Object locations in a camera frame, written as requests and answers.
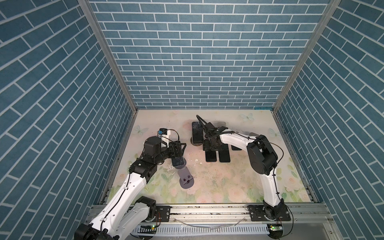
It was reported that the shiny phone stand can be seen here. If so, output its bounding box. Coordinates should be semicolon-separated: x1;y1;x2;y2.
205;151;217;163
231;146;242;151
172;157;184;168

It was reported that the black phone back stand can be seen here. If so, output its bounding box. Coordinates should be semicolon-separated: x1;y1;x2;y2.
192;122;204;142

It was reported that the black phone stand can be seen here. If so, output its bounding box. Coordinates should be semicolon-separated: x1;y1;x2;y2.
218;149;231;163
192;122;204;142

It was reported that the grey phone stand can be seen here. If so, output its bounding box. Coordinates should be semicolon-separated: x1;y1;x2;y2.
213;121;227;128
178;167;195;189

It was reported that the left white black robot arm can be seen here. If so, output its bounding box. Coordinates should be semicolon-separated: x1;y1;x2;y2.
74;135;187;240

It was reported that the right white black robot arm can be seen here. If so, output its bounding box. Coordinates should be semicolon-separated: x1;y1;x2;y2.
203;131;288;221

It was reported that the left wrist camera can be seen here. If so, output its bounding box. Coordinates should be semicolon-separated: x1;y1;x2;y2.
158;128;171;141

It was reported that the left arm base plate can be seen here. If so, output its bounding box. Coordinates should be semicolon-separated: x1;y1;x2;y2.
145;206;172;222

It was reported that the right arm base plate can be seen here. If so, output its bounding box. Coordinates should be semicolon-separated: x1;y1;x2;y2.
246;204;291;222

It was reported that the white slotted cable duct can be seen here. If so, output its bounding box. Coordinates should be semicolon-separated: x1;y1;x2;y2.
131;224;270;237

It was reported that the aluminium mounting rail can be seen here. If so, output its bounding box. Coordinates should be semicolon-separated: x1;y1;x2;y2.
157;203;333;224

